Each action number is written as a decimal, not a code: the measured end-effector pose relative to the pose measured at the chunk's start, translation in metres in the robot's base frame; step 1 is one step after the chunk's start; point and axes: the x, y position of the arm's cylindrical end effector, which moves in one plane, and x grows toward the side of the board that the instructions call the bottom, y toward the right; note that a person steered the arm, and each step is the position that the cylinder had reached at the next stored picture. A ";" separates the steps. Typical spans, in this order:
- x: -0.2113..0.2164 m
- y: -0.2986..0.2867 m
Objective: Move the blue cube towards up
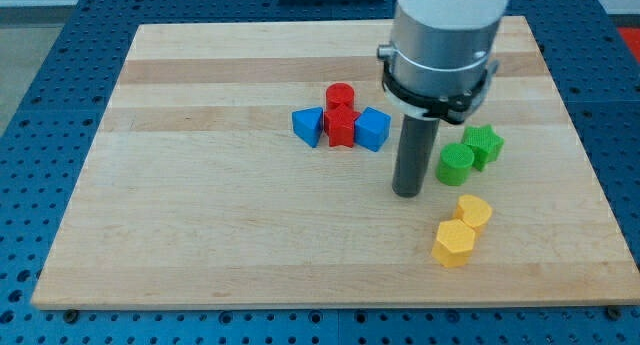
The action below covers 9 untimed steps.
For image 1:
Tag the red star block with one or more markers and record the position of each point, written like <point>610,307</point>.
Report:
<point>339,125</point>

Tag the green cylinder block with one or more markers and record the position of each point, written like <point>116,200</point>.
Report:
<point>454,165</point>

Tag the yellow heart block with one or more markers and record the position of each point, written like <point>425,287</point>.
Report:
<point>474,211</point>

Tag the blue triangular block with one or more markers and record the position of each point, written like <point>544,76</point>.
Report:
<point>307,124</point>

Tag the yellow hexagon block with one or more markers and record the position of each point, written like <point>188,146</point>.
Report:
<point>454,243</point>

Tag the red cylinder block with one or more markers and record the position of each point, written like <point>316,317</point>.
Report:
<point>339,94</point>

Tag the blue cube block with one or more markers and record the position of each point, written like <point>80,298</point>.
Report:
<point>372,129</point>

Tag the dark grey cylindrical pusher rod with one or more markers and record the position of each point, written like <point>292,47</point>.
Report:
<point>413,155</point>

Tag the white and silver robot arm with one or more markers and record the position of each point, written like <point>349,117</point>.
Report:
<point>437,63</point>

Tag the green star block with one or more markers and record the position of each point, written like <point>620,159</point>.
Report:
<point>484,142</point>

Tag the wooden board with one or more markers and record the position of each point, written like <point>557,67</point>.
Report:
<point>196,194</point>

